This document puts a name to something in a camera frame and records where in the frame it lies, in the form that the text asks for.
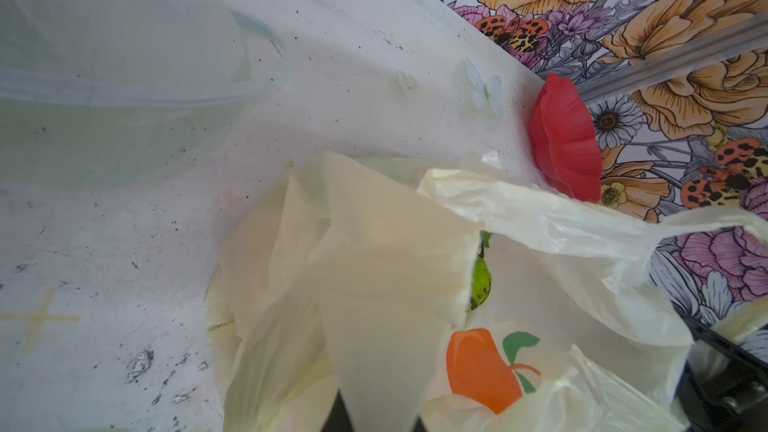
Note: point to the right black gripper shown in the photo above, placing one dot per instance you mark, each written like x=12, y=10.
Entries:
x=731, y=398

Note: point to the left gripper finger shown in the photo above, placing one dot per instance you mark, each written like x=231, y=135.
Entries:
x=338, y=419

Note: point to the cream printed plastic bag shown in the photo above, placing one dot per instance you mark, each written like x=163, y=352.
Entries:
x=355, y=277

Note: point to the red flower-shaped plate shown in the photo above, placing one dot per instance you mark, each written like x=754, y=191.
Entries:
x=563, y=141

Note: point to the fake green grapes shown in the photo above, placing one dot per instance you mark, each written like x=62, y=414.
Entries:
x=482, y=277

